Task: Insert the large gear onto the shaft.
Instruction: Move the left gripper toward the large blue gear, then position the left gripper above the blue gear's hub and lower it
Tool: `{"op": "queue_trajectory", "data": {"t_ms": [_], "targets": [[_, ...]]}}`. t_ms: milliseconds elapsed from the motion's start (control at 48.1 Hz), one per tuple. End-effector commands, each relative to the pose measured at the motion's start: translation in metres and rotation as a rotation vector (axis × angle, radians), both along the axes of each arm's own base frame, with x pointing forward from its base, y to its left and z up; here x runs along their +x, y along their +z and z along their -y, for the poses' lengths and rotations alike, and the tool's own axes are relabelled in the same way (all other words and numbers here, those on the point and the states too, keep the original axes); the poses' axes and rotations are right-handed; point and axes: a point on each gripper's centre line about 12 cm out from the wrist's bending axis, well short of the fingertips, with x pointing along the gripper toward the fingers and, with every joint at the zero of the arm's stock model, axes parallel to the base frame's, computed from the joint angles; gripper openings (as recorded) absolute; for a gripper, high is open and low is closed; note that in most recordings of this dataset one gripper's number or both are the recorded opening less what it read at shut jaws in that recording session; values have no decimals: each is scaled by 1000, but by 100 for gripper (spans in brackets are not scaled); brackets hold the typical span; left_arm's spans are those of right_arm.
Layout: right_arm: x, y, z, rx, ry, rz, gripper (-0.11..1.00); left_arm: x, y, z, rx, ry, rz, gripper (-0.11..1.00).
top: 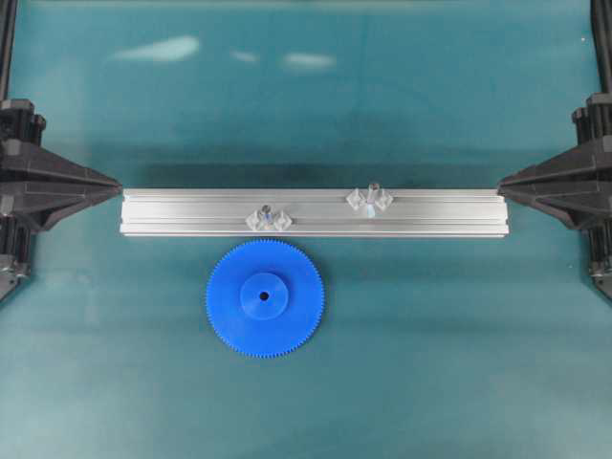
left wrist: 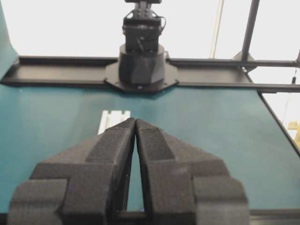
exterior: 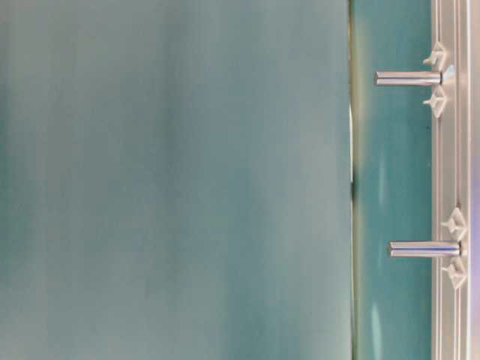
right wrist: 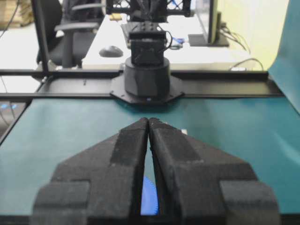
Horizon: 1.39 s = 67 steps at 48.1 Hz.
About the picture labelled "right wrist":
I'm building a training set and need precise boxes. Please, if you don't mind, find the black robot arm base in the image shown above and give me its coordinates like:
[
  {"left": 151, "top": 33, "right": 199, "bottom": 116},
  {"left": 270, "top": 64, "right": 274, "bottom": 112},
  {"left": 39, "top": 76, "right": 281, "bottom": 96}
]
[{"left": 110, "top": 57, "right": 184, "bottom": 105}]

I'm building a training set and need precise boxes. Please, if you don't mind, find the black aluminium frame rail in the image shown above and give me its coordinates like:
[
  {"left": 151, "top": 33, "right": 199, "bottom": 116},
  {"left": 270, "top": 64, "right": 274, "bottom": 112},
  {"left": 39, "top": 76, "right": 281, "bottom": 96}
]
[{"left": 0, "top": 69, "right": 284, "bottom": 102}]

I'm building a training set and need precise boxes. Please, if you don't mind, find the computer monitor with stand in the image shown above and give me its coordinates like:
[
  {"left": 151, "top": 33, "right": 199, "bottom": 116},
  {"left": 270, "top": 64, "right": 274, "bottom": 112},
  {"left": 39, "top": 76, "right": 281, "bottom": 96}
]
[{"left": 188, "top": 0, "right": 229, "bottom": 47}]

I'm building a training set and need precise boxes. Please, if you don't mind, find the black office chair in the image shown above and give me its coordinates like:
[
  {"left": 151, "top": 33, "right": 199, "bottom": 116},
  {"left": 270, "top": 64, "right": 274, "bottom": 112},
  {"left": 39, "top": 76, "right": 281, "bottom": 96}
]
[{"left": 32, "top": 0, "right": 106, "bottom": 68}]

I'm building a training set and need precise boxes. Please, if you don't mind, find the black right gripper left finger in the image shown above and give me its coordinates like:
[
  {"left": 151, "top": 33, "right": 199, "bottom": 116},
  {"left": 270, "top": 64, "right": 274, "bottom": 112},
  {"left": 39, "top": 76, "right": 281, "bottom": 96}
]
[{"left": 30, "top": 118, "right": 148, "bottom": 225}]

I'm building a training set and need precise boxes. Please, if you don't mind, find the black computer mouse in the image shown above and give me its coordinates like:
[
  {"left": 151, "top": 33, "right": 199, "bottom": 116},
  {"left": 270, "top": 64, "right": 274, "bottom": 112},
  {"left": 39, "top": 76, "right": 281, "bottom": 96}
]
[{"left": 99, "top": 45, "right": 123, "bottom": 58}]

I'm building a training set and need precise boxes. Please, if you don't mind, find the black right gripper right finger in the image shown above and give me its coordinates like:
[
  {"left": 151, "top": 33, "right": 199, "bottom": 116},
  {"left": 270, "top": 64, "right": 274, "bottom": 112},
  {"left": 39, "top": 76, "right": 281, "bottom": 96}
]
[{"left": 149, "top": 118, "right": 280, "bottom": 225}]

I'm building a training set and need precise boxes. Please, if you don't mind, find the black vertical frame post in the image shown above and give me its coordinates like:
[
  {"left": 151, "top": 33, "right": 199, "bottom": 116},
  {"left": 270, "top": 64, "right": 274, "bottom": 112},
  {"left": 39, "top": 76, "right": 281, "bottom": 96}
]
[{"left": 31, "top": 0, "right": 49, "bottom": 72}]

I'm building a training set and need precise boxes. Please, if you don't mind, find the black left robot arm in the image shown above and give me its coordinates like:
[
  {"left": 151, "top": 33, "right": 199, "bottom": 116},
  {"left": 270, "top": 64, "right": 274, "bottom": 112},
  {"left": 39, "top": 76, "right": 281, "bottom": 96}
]
[{"left": 105, "top": 0, "right": 191, "bottom": 67}]

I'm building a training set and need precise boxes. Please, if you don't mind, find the large blue plastic gear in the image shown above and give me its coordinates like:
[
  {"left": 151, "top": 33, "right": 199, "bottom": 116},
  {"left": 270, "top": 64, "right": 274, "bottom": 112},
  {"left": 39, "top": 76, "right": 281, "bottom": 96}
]
[{"left": 141, "top": 176, "right": 159, "bottom": 216}]

